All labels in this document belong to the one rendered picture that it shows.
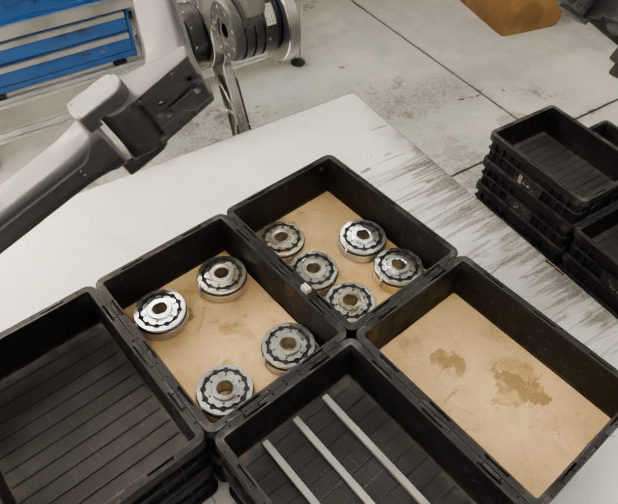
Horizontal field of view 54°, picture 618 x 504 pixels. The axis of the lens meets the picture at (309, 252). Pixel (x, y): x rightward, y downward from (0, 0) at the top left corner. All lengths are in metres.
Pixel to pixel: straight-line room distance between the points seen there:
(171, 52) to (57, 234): 0.97
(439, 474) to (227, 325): 0.48
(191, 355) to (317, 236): 0.39
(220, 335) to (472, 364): 0.49
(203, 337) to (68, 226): 0.60
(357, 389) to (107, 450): 0.45
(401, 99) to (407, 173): 1.55
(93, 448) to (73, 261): 0.58
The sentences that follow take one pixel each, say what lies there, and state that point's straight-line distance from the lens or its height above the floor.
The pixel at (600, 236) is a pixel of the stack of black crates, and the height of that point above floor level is 0.38.
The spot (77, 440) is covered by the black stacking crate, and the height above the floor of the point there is 0.83.
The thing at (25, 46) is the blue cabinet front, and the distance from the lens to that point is 2.89.
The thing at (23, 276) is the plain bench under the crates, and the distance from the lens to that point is 1.59.
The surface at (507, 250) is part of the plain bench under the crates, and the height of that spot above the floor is 0.70.
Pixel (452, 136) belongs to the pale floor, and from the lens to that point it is 3.05.
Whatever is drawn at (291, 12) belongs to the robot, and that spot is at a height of 1.18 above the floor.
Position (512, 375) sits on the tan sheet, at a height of 0.83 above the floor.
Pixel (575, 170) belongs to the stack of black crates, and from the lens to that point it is 2.23.
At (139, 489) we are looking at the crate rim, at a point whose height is 0.93.
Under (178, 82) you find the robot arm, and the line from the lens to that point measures 0.75.
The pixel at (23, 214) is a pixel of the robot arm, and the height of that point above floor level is 1.33.
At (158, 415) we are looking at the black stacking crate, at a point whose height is 0.83.
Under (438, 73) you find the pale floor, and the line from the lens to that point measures 3.50.
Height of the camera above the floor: 1.83
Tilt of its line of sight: 49 degrees down
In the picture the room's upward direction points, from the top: 1 degrees clockwise
